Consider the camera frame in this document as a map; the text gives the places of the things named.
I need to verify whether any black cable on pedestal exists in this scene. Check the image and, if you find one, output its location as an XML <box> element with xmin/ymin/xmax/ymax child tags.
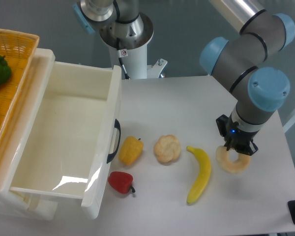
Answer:
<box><xmin>116</xmin><ymin>38</ymin><xmax>131</xmax><ymax>80</ymax></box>

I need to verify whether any yellow bell pepper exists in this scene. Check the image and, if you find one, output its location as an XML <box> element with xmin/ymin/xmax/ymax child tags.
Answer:
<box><xmin>118</xmin><ymin>136</ymin><xmax>144</xmax><ymax>165</ymax></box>

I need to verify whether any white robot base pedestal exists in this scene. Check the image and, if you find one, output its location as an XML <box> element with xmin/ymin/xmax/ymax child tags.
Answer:
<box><xmin>72</xmin><ymin>0</ymin><xmax>168</xmax><ymax>80</ymax></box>

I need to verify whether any white drawer cabinet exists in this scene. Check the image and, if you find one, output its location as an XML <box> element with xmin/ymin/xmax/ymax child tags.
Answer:
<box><xmin>0</xmin><ymin>48</ymin><xmax>57</xmax><ymax>220</ymax></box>

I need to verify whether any round flower-shaped bun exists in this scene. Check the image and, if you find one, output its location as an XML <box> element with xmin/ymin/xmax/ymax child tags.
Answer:
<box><xmin>153</xmin><ymin>135</ymin><xmax>181</xmax><ymax>163</ymax></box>

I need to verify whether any orange plastic basket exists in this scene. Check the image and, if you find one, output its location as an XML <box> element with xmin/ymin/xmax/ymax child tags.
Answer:
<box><xmin>0</xmin><ymin>29</ymin><xmax>39</xmax><ymax>143</ymax></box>

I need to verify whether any ring donut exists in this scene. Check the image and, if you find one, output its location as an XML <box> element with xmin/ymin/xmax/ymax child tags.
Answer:
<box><xmin>216</xmin><ymin>146</ymin><xmax>251</xmax><ymax>174</ymax></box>

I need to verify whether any red bell pepper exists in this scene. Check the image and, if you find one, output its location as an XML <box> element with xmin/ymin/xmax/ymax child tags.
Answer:
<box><xmin>108</xmin><ymin>171</ymin><xmax>136</xmax><ymax>195</ymax></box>

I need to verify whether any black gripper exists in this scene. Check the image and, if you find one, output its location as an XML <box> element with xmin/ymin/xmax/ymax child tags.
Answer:
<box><xmin>216</xmin><ymin>115</ymin><xmax>258</xmax><ymax>156</ymax></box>

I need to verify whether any open white drawer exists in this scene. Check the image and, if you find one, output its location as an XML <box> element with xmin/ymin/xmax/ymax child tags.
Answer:
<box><xmin>10</xmin><ymin>62</ymin><xmax>121</xmax><ymax>219</ymax></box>

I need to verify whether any yellow banana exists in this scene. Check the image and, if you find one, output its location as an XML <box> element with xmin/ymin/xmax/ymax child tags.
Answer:
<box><xmin>186</xmin><ymin>146</ymin><xmax>211</xmax><ymax>205</ymax></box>

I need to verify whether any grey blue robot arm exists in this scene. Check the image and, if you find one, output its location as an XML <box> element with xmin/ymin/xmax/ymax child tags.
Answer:
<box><xmin>199</xmin><ymin>0</ymin><xmax>295</xmax><ymax>155</ymax></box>

